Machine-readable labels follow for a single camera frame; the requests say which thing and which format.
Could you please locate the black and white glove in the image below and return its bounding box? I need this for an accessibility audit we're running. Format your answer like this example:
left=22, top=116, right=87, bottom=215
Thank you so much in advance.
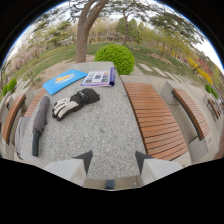
left=51, top=87, right=101, bottom=122

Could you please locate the grey folded umbrella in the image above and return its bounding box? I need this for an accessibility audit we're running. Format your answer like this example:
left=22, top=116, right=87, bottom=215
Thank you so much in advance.
left=31, top=95, right=51, bottom=158

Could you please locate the open magazine with purple cover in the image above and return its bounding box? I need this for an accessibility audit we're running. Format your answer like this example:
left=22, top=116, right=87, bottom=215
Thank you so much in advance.
left=80, top=66, right=117, bottom=88

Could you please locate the blue book with yellow print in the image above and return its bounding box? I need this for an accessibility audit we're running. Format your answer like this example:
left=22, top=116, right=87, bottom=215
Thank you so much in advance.
left=42, top=68, right=89, bottom=96

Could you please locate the wooden slat bench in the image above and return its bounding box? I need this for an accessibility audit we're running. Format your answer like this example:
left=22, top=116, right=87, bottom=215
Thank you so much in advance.
left=123, top=81, right=190, bottom=162
left=23, top=88, right=47, bottom=118
left=171, top=87, right=211, bottom=142
left=206, top=98, right=222, bottom=121
left=1, top=93, right=27, bottom=145

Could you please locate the large tree trunk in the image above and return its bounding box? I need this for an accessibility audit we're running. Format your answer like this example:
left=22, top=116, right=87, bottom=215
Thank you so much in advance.
left=68, top=0, right=110, bottom=64

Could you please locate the round green bush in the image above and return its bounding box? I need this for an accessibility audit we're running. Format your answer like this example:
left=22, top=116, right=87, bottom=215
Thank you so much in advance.
left=94, top=43, right=136, bottom=76

